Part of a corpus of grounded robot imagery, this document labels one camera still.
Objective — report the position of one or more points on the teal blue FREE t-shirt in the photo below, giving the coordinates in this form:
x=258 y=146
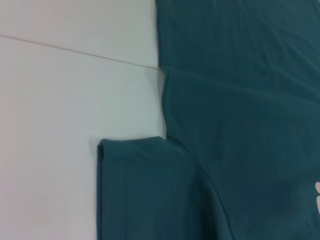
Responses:
x=237 y=100

